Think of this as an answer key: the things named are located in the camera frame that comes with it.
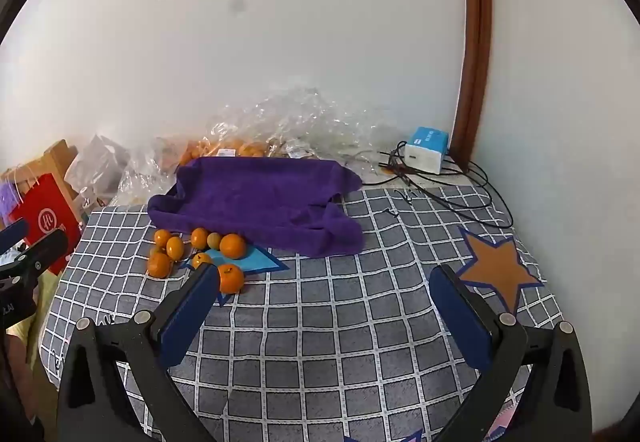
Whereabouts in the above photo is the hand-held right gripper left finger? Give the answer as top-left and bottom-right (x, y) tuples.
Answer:
(56, 264), (221, 442)

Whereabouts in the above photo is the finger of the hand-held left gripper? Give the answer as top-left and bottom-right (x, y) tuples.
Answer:
(0, 228), (69, 281)
(0, 219), (30, 253)

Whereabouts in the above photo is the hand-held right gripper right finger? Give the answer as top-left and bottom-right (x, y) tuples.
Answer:
(429, 264), (593, 442)

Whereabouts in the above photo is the large orange mandarin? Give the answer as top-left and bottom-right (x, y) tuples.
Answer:
(217, 264), (245, 295)
(219, 233), (248, 260)

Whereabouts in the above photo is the purple towel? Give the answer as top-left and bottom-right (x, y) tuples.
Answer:
(147, 157), (364, 258)

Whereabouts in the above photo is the lavender paper bag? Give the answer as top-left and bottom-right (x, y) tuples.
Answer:
(0, 179), (21, 230)

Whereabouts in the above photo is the red paper bag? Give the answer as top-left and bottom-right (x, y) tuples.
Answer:
(10, 173), (83, 275)

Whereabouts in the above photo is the yellow cloth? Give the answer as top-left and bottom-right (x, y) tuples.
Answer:
(5, 267), (63, 368)

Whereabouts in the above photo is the brown cardboard box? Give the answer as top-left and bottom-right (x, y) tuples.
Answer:
(0, 138), (81, 203)

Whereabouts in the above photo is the translucent grey plastic bag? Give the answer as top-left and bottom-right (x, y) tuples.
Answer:
(65, 134), (131, 195)

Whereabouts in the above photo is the plastic bag of oranges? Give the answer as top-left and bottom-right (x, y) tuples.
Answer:
(177, 134), (273, 168)

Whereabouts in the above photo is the white and blue tissue pack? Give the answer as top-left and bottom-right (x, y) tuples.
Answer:
(404, 127), (449, 175)

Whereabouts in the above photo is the large crumpled clear plastic bag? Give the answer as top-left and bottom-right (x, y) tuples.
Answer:
(207, 84), (401, 173)

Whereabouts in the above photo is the tangle of black cables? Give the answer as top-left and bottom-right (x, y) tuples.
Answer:
(350, 140), (514, 230)

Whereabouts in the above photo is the brown wooden door frame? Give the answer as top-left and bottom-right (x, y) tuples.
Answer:
(450, 0), (493, 170)

